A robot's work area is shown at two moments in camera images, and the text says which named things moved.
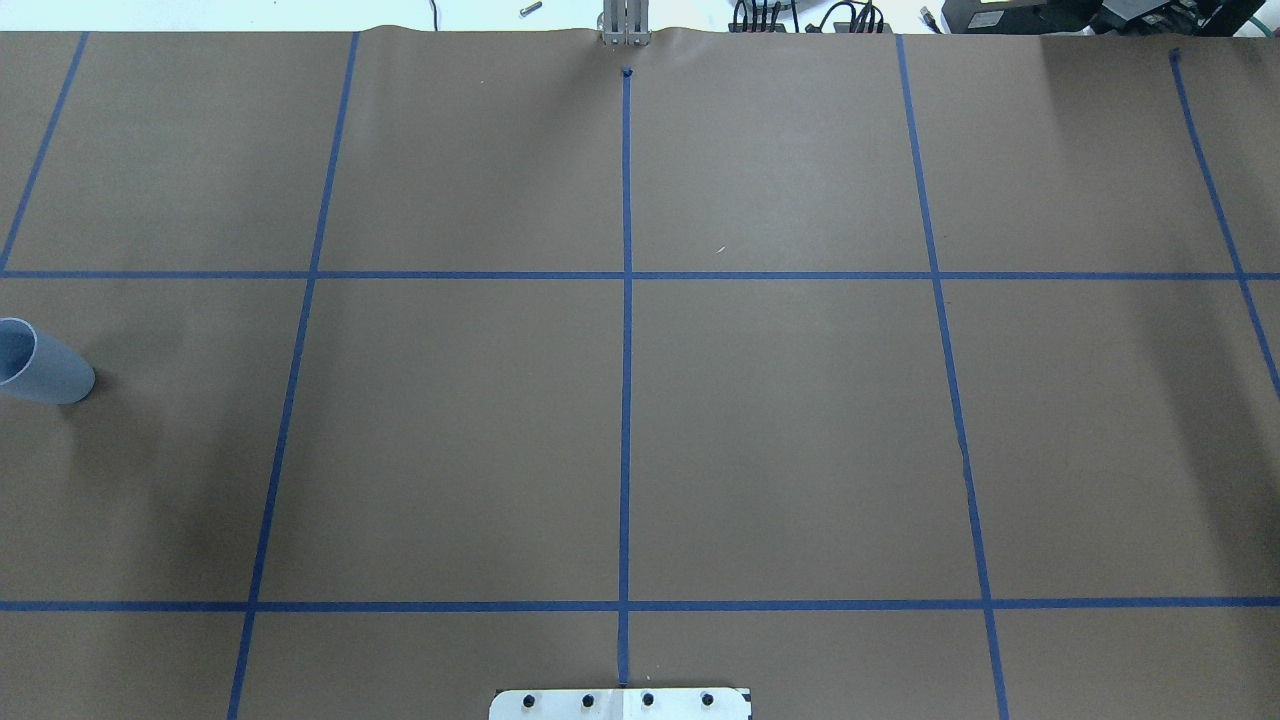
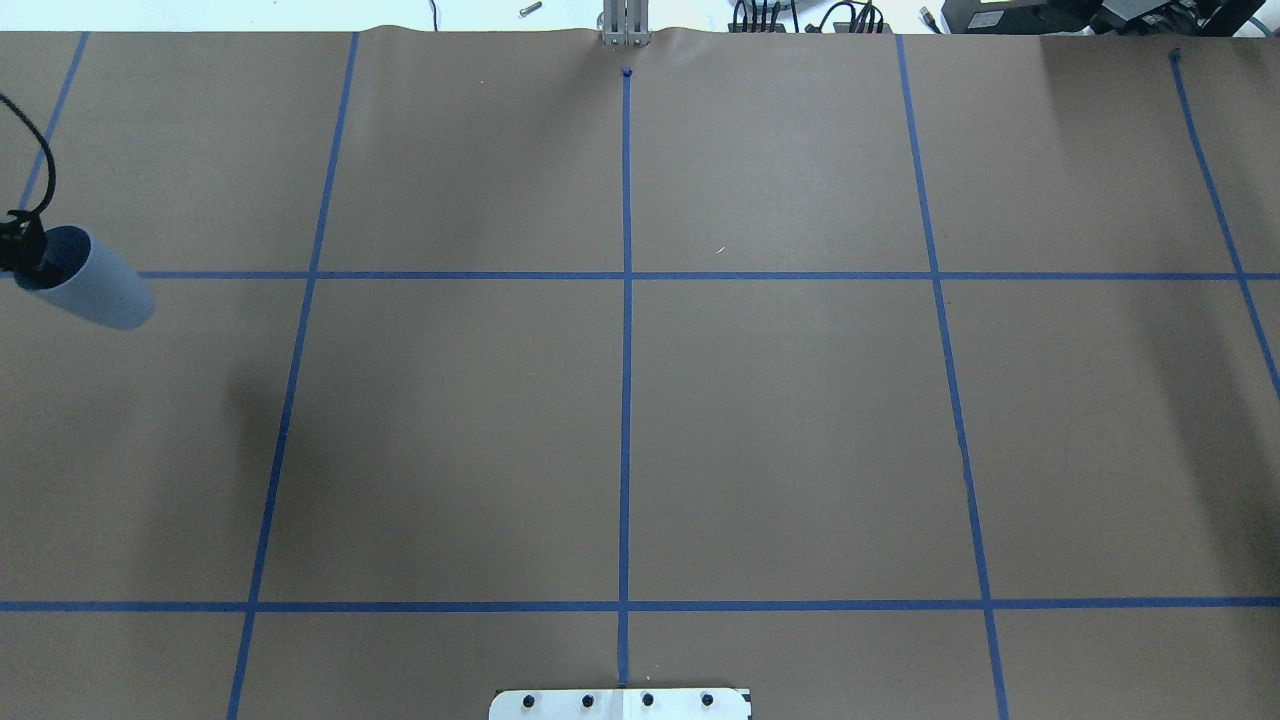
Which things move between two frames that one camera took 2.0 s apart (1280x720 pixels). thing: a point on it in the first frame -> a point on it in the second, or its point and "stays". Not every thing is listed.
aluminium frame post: x=626 y=22 stays
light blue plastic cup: x=37 y=367 -> x=83 y=277
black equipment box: x=1104 y=17 stays
